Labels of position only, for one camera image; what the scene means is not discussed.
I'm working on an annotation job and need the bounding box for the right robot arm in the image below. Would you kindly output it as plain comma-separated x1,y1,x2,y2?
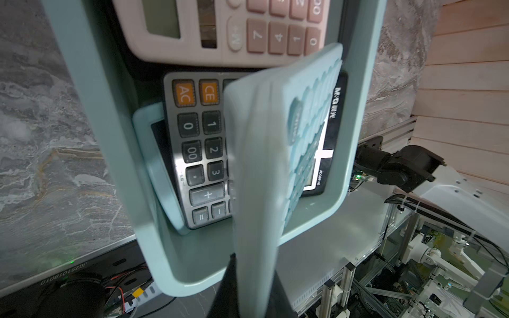
354,136,508,250

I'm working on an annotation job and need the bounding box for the teal calculator face down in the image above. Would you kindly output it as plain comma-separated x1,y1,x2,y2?
224,43,343,317

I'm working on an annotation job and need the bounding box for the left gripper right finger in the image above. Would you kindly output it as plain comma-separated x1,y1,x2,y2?
266,272,298,318

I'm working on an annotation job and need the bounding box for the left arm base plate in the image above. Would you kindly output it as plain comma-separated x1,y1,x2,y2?
1,237,162,317

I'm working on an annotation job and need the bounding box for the mint green storage box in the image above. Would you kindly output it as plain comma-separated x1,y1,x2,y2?
42,1,387,297

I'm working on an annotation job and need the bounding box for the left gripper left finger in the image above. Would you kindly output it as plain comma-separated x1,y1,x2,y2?
207,254,240,318

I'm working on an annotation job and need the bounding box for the pink calculator back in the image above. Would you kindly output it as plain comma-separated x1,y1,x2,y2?
113,1,330,68

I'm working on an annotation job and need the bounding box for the black calculator face down large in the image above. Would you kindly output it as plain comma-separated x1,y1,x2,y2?
163,70,348,229

